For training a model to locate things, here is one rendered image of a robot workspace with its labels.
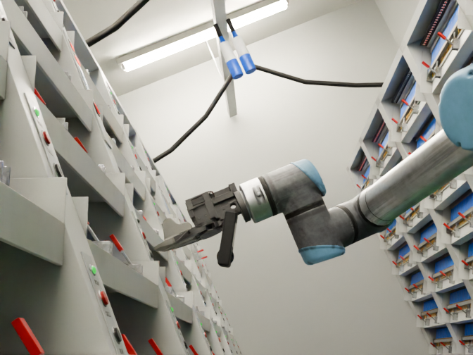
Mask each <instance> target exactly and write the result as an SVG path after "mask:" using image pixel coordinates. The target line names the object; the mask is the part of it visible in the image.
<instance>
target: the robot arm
mask: <svg viewBox="0 0 473 355"><path fill-rule="evenodd" d="M439 119H440V122H441V126H442V128H443V129H442V130H441V131H440V132H438V133H437V134H436V135H434V136H433V137H432V138H431V139H430V140H428V141H427V142H426V143H424V144H423V145H422V146H421V147H420V148H418V149H417V150H416V151H414V152H413V153H412V154H411V155H409V156H408V157H407V158H405V159H404V160H403V161H401V162H400V163H399V164H398V165H397V166H395V167H394V168H393V169H391V170H390V171H389V172H388V173H387V174H385V175H384V176H383V177H381V178H380V179H379V180H377V181H376V182H375V183H374V184H373V185H371V186H370V187H368V188H366V189H364V190H363V191H362V192H361V193H359V194H358V195H357V196H356V197H354V198H353V199H351V200H349V201H346V202H343V203H342V204H339V205H336V206H334V207H331V208H329V209H327V207H326V205H325V204H324V200H323V198H322V197H324V196H325V194H326V193H327V191H326V188H325V185H324V183H323V181H322V178H321V176H320V174H319V173H318V171H317V169H316V167H315V166H314V165H313V164H312V163H311V162H310V161H309V160H308V159H302V160H300V161H296V162H294V163H293V162H291V163H290V164H289V165H287V166H284V167H281V168H279V169H276V170H274V171H272V172H269V173H266V174H264V175H261V176H260V177H256V178H254V179H252V180H249V181H247V182H244V183H242V184H240V185H239V189H240V191H239V190H237V188H236V185H235V184H234V182H233V183H232V184H229V186H228V187H226V188H224V189H221V190H219V191H216V192H214V193H213V191H208V192H204V193H202V194H199V195H197V196H195V197H192V198H190V199H187V200H185V201H186V203H185V204H186V206H187V211H188V214H189V217H190V219H191V220H192V222H193V223H194V225H195V227H192V225H191V223H188V222H185V223H181V224H177V223H176V222H175V221H174V220H173V219H171V218H166V219H165V220H164V221H163V234H164V242H162V243H160V244H158V245H157V246H155V247H154V250H155V251H169V250H173V249H177V248H180V247H184V246H186V245H189V244H193V243H195V242H198V241H200V240H202V239H208V238H210V237H213V236H215V235H217V234H219V233H221V231H222V237H221V243H220V250H219V251H218V253H217V263H218V265H219V266H221V267H225V268H229V267H230V266H231V263H232V262H233V260H234V253H233V248H234V239H235V234H236V229H237V220H238V215H240V214H241V215H242V216H243V218H244V221H245V222H246V223H247V222H248V221H250V220H251V218H252V220H253V222H254V223H258V222H260V221H262V220H265V219H268V218H270V217H273V216H275V215H277V214H280V213H283V214H284V217H285V219H286V221H287V224H288V226H289V229H290V231H291V234H292V235H293V238H294V241H295V243H296V246H297V247H298V252H299V253H300V254H301V257H302V259H303V261H304V263H305V264H307V265H309V266H311V265H314V264H316V263H320V262H323V261H326V260H329V259H332V258H335V257H337V256H341V255H344V254H345V253H346V249H345V247H347V246H349V245H351V244H353V243H356V242H358V241H360V240H362V239H365V238H366V237H369V236H371V235H374V234H377V233H380V232H383V231H385V229H387V228H388V227H389V226H390V225H391V224H392V222H393V220H394V219H395V218H397V217H399V216H400V215H401V214H403V213H405V212H406V211H407V210H408V209H410V208H412V207H413V206H414V205H416V204H418V203H419V202H421V201H422V200H423V199H425V198H426V197H428V196H429V195H430V194H432V193H434V192H435V191H436V190H438V189H440V188H441V187H442V186H444V185H445V184H447V183H448V182H450V181H451V180H453V179H454V178H456V177H457V176H459V175H460V174H461V173H463V172H465V171H466V170H467V169H469V168H471V167H472V166H473V63H472V64H470V65H469V66H467V67H466V68H463V69H461V70H458V71H457V72H455V73H453V74H452V75H451V76H450V77H449V78H448V80H447V81H446V83H445V85H444V86H443V89H442V90H441V94H440V103H439ZM211 193H212V194H211ZM232 206H236V207H235V208H231V207H232Z"/></svg>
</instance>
